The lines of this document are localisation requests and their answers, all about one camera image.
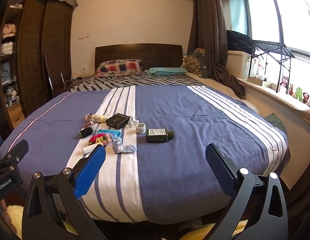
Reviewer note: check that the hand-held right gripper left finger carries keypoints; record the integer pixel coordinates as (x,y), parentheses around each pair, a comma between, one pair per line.
(91,172)

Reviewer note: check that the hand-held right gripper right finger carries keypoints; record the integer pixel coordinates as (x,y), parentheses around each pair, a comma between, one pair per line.
(219,170)

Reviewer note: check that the blue snack packet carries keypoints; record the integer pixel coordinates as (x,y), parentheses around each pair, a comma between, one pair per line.
(108,133)

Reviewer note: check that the person's left hand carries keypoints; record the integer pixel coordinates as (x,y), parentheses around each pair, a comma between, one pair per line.
(3,212)

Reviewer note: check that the white tube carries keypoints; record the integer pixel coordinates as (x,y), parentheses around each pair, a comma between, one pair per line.
(90,148)

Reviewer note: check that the yellow fluffy rug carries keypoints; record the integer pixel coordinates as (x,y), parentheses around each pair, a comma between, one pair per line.
(15,217)

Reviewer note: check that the colourful hair scrunchie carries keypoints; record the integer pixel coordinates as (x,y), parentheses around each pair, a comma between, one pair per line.
(98,139)

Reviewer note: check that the blue white knotted cloth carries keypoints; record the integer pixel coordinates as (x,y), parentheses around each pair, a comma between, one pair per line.
(118,146)

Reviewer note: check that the mixed dark clothes pile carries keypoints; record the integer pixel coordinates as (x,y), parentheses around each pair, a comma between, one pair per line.
(12,95)

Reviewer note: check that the blue white striped blanket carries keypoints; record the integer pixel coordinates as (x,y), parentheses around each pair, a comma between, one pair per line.
(182,130)

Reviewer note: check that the cream tube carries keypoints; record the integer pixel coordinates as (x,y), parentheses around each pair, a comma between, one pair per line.
(100,118)

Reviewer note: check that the black flat box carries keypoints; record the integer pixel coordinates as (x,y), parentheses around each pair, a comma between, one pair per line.
(118,121)

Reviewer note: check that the white tape roll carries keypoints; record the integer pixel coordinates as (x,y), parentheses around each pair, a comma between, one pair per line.
(140,128)

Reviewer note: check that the light blue folded clothes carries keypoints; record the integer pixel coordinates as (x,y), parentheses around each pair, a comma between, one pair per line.
(7,72)

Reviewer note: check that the dark green bottle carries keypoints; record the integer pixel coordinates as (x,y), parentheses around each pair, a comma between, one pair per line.
(157,135)

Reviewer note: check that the green cloth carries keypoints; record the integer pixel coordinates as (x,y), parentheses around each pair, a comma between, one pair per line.
(276,122)

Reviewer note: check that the cream bedsheet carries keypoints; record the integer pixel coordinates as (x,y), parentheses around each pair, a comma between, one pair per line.
(227,92)

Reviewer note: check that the dark chair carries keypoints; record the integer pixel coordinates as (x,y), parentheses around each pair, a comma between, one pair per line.
(48,77)

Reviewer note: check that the white folded clothes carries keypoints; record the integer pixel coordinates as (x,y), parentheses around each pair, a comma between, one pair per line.
(7,48)

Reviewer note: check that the dark wooden wardrobe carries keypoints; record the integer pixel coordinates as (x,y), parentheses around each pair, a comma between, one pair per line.
(37,55)

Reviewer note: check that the black striped grey bedsheet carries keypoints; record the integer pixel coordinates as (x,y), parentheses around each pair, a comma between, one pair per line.
(135,81)

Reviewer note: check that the dark green cushion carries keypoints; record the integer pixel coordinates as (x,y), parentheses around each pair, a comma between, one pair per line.
(204,65)

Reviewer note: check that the white storage box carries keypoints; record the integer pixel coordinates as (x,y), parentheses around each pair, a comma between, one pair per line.
(238,65)

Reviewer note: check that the small brown plush toy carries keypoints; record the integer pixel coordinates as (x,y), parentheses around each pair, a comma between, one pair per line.
(306,98)
(291,89)

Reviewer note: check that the plaid pillow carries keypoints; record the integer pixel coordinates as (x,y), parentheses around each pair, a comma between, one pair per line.
(118,67)

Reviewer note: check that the brown monkey plush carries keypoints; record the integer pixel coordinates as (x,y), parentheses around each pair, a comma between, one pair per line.
(284,81)

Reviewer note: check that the brown patterned cushion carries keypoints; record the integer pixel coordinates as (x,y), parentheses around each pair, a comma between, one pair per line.
(191,63)

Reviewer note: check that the green frog plush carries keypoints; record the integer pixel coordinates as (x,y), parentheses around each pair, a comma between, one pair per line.
(298,93)

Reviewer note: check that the teal pillow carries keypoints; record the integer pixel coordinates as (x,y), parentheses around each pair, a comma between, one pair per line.
(167,71)

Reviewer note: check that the pink folded clothes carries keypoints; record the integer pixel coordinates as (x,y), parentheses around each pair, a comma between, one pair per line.
(8,30)

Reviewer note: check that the black jacket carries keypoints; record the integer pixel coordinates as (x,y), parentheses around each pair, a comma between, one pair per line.
(238,41)

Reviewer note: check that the dark wooden headboard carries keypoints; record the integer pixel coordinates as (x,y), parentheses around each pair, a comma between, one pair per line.
(145,52)

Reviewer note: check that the black drying rack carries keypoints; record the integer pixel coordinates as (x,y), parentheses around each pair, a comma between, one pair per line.
(272,47)

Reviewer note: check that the brown curtain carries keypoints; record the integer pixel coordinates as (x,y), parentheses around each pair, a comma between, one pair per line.
(209,30)

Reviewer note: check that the teal roller blind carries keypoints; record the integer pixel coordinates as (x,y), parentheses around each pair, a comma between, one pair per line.
(236,7)

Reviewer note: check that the large window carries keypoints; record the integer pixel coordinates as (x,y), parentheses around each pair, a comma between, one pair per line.
(282,17)

